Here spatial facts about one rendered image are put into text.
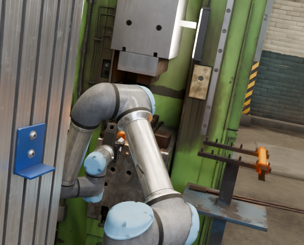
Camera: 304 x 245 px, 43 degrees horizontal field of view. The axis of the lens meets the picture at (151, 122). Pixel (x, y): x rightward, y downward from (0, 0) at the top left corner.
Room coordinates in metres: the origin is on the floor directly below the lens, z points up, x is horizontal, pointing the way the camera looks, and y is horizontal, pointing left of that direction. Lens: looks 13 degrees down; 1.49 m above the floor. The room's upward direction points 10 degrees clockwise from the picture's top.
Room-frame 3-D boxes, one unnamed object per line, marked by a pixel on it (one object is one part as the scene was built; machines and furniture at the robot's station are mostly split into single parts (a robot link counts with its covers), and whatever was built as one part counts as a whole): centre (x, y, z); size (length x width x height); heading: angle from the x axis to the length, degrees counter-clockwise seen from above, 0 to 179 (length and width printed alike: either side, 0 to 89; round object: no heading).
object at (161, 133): (1.97, -0.07, 0.95); 0.12 x 0.08 x 0.06; 172
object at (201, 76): (2.02, -0.21, 1.27); 0.09 x 0.02 x 0.17; 82
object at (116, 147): (1.52, 0.15, 0.98); 0.12 x 0.08 x 0.09; 172
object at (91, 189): (1.35, 0.19, 0.89); 0.11 x 0.08 x 0.11; 124
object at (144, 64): (2.14, 0.09, 1.32); 0.42 x 0.20 x 0.10; 172
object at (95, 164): (1.36, 0.17, 0.98); 0.11 x 0.08 x 0.09; 172
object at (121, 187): (2.14, 0.03, 0.69); 0.56 x 0.38 x 0.45; 172
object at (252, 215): (1.71, -0.40, 0.75); 0.40 x 0.30 x 0.02; 78
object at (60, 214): (2.10, 0.46, 0.36); 0.09 x 0.07 x 0.12; 82
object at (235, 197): (1.78, -0.54, 0.77); 0.60 x 0.04 x 0.01; 84
